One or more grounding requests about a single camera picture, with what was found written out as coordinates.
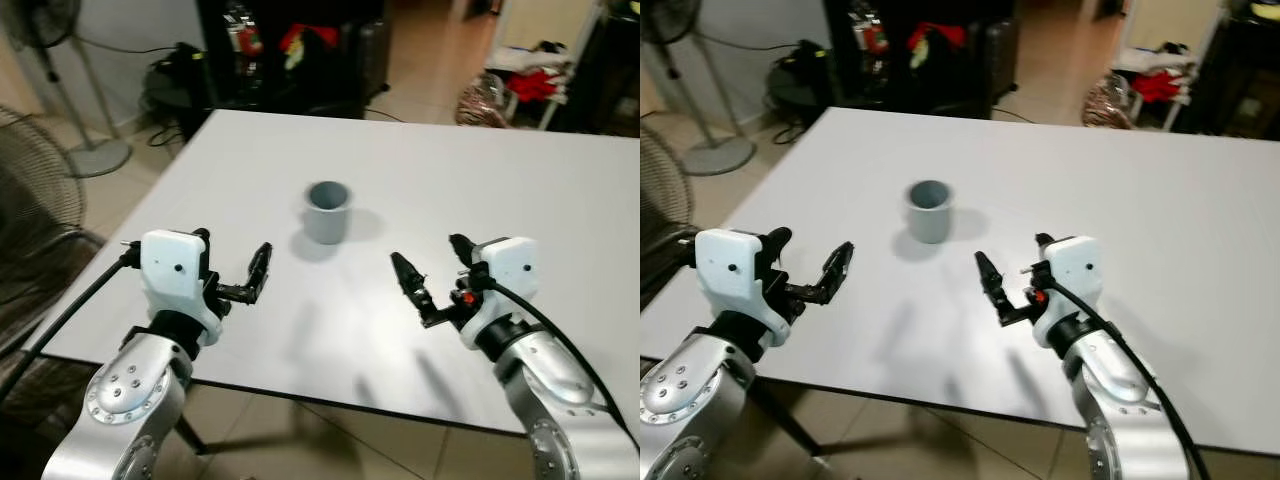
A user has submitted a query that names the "grey plastic cup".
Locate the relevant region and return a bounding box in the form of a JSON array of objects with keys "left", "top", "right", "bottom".
[
  {"left": 303, "top": 180, "right": 354, "bottom": 247},
  {"left": 905, "top": 179, "right": 955, "bottom": 245}
]

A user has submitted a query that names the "black woven chair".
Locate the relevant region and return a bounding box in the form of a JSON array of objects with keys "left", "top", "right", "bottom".
[
  {"left": 0, "top": 224, "right": 105, "bottom": 357},
  {"left": 640, "top": 226, "right": 703, "bottom": 313}
]

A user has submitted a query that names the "black table leg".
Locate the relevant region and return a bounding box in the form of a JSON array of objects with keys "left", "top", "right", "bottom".
[
  {"left": 745, "top": 380, "right": 833, "bottom": 473},
  {"left": 174, "top": 414, "right": 210, "bottom": 457}
]

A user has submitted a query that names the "patterned brown bag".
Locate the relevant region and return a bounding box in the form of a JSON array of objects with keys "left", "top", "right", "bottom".
[
  {"left": 1082, "top": 75, "right": 1137, "bottom": 130},
  {"left": 457, "top": 74, "right": 513, "bottom": 129}
]

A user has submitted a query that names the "black bag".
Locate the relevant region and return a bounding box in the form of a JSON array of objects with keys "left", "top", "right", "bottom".
[
  {"left": 767, "top": 39, "right": 833, "bottom": 129},
  {"left": 147, "top": 42, "right": 217, "bottom": 136}
]

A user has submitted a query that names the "dark shelf cabinet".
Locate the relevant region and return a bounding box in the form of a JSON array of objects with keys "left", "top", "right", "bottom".
[
  {"left": 195, "top": 0, "right": 391, "bottom": 119},
  {"left": 824, "top": 0, "right": 1021, "bottom": 118}
]

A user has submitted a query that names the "white rack with red cloth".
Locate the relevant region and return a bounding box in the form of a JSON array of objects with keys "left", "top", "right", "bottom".
[
  {"left": 484, "top": 38, "right": 574, "bottom": 132},
  {"left": 1109, "top": 40, "right": 1198, "bottom": 132}
]

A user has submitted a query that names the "black suitcase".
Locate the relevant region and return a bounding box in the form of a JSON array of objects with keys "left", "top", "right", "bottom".
[
  {"left": 969, "top": 15, "right": 1022, "bottom": 98},
  {"left": 340, "top": 17, "right": 392, "bottom": 98}
]

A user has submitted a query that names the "dark furniture block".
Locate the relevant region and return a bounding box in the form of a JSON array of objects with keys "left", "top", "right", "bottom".
[
  {"left": 548, "top": 0, "right": 641, "bottom": 137},
  {"left": 1170, "top": 0, "right": 1280, "bottom": 142}
]

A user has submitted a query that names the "red cloth toy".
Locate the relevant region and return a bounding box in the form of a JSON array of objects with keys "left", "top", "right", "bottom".
[
  {"left": 907, "top": 21, "right": 968, "bottom": 68},
  {"left": 279, "top": 23, "right": 342, "bottom": 69}
]

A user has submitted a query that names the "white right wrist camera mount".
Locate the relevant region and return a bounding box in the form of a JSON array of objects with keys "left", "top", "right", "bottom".
[
  {"left": 1033, "top": 235, "right": 1105, "bottom": 349},
  {"left": 461, "top": 236, "right": 542, "bottom": 351}
]

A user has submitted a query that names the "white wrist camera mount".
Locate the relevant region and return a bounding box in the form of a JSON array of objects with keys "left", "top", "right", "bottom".
[
  {"left": 461, "top": 236, "right": 542, "bottom": 351},
  {"left": 1033, "top": 235, "right": 1105, "bottom": 349},
  {"left": 694, "top": 228, "right": 782, "bottom": 350},
  {"left": 139, "top": 229, "right": 224, "bottom": 347}
]

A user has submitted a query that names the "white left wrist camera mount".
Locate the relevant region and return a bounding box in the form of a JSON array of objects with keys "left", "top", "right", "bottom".
[
  {"left": 139, "top": 229, "right": 224, "bottom": 347},
  {"left": 694, "top": 228, "right": 782, "bottom": 350}
]

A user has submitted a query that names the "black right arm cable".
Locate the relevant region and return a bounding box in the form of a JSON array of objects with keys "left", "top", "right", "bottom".
[
  {"left": 1044, "top": 282, "right": 1213, "bottom": 480},
  {"left": 484, "top": 282, "right": 641, "bottom": 453}
]

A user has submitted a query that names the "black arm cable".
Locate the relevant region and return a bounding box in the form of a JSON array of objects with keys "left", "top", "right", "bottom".
[
  {"left": 1044, "top": 282, "right": 1213, "bottom": 480},
  {"left": 0, "top": 242, "right": 143, "bottom": 406},
  {"left": 640, "top": 236, "right": 699, "bottom": 313},
  {"left": 484, "top": 282, "right": 641, "bottom": 453}
]

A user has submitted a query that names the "grey standing pedestal fan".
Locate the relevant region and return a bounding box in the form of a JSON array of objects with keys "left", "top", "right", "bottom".
[
  {"left": 640, "top": 0, "right": 758, "bottom": 178},
  {"left": 0, "top": 0, "right": 134, "bottom": 180}
]

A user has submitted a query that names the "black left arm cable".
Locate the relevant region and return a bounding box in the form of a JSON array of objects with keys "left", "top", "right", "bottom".
[
  {"left": 0, "top": 242, "right": 143, "bottom": 406},
  {"left": 640, "top": 236, "right": 699, "bottom": 313}
]

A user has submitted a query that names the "black wire grill fan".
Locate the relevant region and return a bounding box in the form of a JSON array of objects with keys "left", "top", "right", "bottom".
[
  {"left": 0, "top": 104, "right": 88, "bottom": 233},
  {"left": 640, "top": 124, "right": 694, "bottom": 230}
]

